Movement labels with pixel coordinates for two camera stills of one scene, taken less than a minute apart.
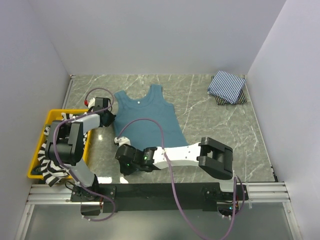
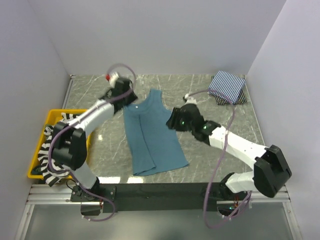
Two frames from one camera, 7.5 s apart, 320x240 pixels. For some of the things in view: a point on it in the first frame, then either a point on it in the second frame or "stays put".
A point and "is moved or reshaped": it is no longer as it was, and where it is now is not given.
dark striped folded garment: [241, 99] stays put
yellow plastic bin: [53, 115] stays put
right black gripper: [126, 171] -> [173, 122]
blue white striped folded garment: [227, 86] stays put
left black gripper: [110, 119] -> [133, 97]
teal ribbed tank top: [147, 134] is moved or reshaped
